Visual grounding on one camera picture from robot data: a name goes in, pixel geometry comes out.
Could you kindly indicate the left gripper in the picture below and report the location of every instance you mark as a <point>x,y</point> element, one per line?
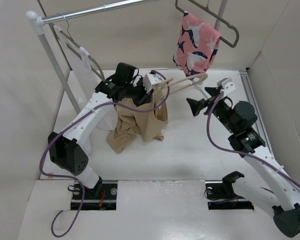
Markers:
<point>145,97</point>

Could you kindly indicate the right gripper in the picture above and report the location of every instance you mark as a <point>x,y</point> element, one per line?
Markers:
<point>197,106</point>

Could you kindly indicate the beige t shirt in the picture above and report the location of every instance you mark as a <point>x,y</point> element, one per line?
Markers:
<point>148,125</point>

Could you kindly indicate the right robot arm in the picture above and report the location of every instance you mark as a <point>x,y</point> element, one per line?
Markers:
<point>282,201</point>

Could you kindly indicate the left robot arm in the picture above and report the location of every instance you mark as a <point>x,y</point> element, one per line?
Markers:
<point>67,147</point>

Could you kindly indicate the grey hanger right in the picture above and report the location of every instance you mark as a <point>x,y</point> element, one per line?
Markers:
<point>220,20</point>

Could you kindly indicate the grey hanger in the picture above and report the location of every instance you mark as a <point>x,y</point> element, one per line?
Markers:
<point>220,20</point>
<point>95,67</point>

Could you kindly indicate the grey hanger left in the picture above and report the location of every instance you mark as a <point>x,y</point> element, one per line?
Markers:
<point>95,67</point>

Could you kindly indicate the white garment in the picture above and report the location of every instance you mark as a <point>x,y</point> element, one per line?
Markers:
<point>82,65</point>

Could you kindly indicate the pink patterned garment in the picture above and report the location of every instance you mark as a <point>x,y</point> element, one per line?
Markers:
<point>197,45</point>

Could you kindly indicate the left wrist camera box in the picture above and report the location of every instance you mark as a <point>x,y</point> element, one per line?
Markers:
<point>150,80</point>

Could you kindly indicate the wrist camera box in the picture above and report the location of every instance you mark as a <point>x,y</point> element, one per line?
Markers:
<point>150,80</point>
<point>226,86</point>

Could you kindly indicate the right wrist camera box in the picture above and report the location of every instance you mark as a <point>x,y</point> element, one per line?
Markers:
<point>226,86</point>

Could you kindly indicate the aluminium rail right side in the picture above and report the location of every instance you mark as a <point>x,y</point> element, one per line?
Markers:
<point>259,125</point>

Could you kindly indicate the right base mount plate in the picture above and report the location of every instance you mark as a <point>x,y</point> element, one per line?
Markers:
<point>220,196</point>

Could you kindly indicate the base mount plate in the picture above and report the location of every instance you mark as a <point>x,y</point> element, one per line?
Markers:
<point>220,196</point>
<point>105,201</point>

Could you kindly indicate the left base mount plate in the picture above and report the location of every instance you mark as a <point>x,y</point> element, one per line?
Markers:
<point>105,201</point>

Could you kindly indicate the clothes rack frame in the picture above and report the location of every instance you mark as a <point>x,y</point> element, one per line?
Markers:
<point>37,23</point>

